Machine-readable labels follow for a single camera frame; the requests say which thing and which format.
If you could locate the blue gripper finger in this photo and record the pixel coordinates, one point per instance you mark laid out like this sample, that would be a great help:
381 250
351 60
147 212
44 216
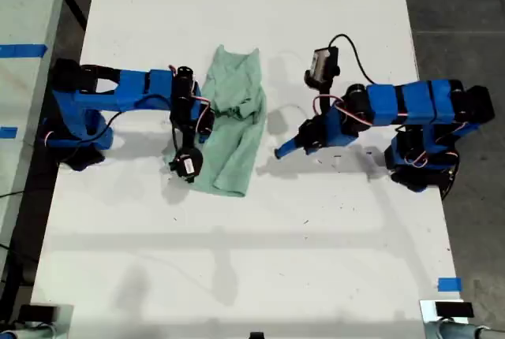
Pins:
202 138
290 147

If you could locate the pale green T-shirt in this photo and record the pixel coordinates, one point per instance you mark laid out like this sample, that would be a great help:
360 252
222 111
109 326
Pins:
236 150

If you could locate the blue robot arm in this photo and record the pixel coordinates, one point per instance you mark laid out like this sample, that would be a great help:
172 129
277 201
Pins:
414 100
130 86

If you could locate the long blue tape strip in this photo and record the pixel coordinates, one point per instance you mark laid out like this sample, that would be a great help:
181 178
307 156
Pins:
23 51

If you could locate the square blue tape patch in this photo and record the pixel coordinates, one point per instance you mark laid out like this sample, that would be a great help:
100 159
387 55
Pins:
450 284

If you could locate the small black box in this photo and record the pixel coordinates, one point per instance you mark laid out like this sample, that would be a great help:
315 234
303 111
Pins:
37 312
453 309

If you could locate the pale grey tube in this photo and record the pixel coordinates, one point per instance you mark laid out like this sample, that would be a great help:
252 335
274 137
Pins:
27 333
453 331

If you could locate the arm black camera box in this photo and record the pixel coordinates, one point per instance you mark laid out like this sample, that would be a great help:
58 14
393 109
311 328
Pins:
189 165
321 65

